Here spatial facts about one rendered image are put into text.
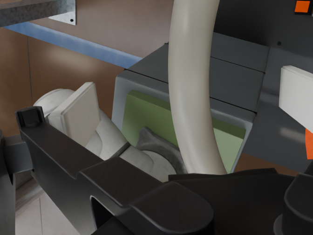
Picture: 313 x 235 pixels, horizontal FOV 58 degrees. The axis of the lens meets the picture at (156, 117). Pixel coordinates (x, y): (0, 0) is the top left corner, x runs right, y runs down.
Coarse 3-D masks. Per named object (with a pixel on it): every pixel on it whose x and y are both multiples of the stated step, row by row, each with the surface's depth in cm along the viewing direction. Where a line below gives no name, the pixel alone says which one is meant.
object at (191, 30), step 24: (192, 0) 18; (216, 0) 18; (192, 24) 18; (192, 48) 19; (168, 72) 21; (192, 72) 19; (192, 96) 20; (192, 120) 20; (192, 144) 21; (216, 144) 22; (192, 168) 22; (216, 168) 22
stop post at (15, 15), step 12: (36, 0) 151; (48, 0) 155; (60, 0) 161; (72, 0) 164; (0, 12) 128; (12, 12) 134; (24, 12) 140; (36, 12) 147; (48, 12) 155; (60, 12) 164; (72, 12) 168; (0, 24) 130; (12, 24) 136; (72, 24) 171
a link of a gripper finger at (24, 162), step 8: (48, 120) 15; (8, 136) 13; (16, 136) 13; (8, 144) 13; (16, 144) 13; (24, 144) 13; (8, 152) 13; (16, 152) 13; (24, 152) 13; (8, 160) 13; (16, 160) 13; (24, 160) 13; (8, 168) 13; (16, 168) 13; (24, 168) 13; (32, 168) 13
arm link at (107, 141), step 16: (48, 96) 63; (64, 96) 63; (48, 112) 61; (96, 128) 63; (112, 128) 66; (96, 144) 61; (112, 144) 63; (128, 144) 68; (16, 176) 49; (32, 176) 51; (16, 192) 48; (32, 192) 51; (16, 208) 48
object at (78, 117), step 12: (84, 84) 19; (72, 96) 16; (84, 96) 17; (96, 96) 20; (60, 108) 14; (72, 108) 15; (84, 108) 17; (96, 108) 20; (60, 120) 13; (72, 120) 15; (84, 120) 17; (96, 120) 20; (72, 132) 15; (84, 132) 17; (84, 144) 16
